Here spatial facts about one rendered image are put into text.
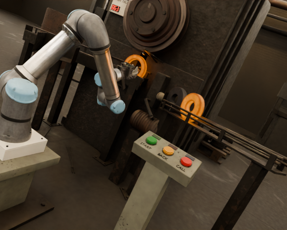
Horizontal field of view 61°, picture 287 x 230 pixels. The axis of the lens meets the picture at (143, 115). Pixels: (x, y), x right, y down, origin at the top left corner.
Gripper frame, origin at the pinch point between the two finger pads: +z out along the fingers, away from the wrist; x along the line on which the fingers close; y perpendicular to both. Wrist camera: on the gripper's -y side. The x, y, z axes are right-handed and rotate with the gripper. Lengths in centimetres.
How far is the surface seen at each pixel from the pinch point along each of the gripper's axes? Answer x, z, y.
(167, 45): -5.5, 20.7, 18.1
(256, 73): -13, 621, -105
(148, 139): -48, -59, 4
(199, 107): -50, -13, 5
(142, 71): 4.7, 16.3, -4.5
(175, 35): -8.2, 23.1, 25.7
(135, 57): 14.9, 18.5, 2.1
